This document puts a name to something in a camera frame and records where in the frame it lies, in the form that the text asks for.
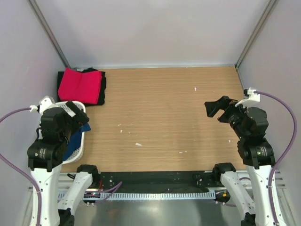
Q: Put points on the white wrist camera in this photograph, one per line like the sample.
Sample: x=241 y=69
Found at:
x=250 y=98
x=46 y=103

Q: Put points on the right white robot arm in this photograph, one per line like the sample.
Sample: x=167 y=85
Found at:
x=262 y=208

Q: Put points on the blue printed t-shirt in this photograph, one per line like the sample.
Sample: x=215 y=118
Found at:
x=75 y=141

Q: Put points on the white slotted cable duct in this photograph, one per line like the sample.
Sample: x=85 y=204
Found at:
x=147 y=197

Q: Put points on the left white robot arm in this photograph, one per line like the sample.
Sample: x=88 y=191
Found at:
x=45 y=159

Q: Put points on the folded black t-shirt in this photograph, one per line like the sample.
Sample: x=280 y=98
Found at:
x=101 y=99

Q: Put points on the folded pink t-shirt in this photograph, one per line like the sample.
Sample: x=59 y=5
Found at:
x=79 y=86

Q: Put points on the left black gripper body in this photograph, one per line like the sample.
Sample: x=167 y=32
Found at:
x=72 y=125

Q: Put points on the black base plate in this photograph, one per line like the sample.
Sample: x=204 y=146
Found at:
x=152 y=189

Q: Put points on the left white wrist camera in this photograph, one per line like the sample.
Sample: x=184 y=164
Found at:
x=46 y=103

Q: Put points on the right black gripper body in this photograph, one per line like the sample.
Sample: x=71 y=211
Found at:
x=234 y=115

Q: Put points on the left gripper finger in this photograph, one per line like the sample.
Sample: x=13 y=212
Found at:
x=81 y=119
x=74 y=110

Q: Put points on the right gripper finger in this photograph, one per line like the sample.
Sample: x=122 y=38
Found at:
x=212 y=108
x=223 y=103

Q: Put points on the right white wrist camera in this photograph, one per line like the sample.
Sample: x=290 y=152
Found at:
x=250 y=98

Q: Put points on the white perforated plastic basket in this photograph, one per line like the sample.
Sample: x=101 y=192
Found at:
x=79 y=152

